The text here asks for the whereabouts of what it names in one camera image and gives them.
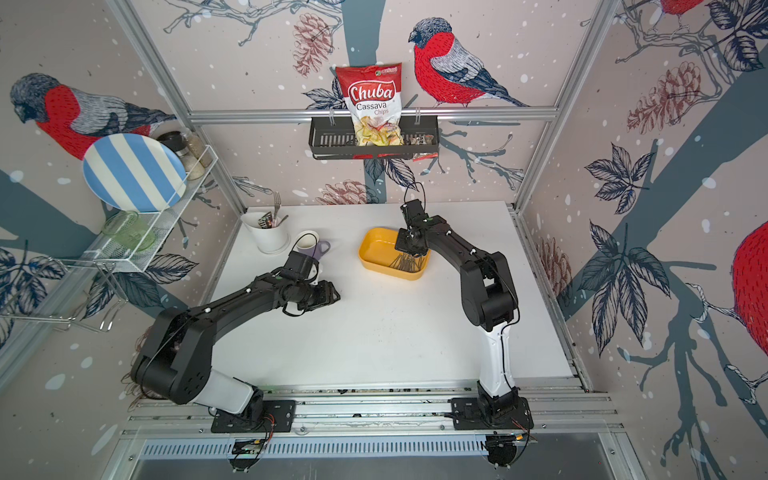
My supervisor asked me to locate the yellow plastic storage box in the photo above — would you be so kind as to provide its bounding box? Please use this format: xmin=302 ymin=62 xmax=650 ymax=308
xmin=358 ymin=227 xmax=430 ymax=281

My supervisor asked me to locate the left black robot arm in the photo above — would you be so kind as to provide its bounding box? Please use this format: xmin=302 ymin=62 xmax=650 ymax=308
xmin=130 ymin=251 xmax=340 ymax=423

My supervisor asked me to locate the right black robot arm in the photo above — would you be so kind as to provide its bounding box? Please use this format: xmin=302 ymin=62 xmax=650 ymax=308
xmin=395 ymin=200 xmax=519 ymax=401

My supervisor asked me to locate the purple grey mug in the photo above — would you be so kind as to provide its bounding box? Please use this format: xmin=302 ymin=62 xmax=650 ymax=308
xmin=293 ymin=230 xmax=331 ymax=260

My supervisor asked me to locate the white utensil holder cup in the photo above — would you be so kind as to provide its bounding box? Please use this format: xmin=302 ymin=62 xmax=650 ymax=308
xmin=240 ymin=209 xmax=289 ymax=255

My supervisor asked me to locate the red Chuba chips bag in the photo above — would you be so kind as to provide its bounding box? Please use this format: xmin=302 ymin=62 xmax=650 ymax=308
xmin=336 ymin=63 xmax=404 ymax=147

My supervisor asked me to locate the black lid spice jar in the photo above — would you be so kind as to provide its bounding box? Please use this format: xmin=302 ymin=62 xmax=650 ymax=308
xmin=157 ymin=131 xmax=205 ymax=181

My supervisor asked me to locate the green glass bowl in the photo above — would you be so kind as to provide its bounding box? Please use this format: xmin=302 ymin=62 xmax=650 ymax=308
xmin=102 ymin=211 xmax=157 ymax=252

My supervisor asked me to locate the blue white striped plate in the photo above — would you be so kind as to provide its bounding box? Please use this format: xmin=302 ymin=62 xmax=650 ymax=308
xmin=83 ymin=134 xmax=187 ymax=213

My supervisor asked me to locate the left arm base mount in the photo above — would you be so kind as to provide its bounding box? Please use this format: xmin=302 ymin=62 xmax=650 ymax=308
xmin=209 ymin=389 xmax=297 ymax=472

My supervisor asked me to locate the black wire wall basket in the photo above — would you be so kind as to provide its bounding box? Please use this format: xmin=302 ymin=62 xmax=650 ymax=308
xmin=308 ymin=116 xmax=440 ymax=160

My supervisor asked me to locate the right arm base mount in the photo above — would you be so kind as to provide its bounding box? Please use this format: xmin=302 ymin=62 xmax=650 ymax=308
xmin=445 ymin=384 xmax=534 ymax=467

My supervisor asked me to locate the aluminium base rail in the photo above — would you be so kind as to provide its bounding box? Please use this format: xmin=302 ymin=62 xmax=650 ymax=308
xmin=118 ymin=387 xmax=625 ymax=471

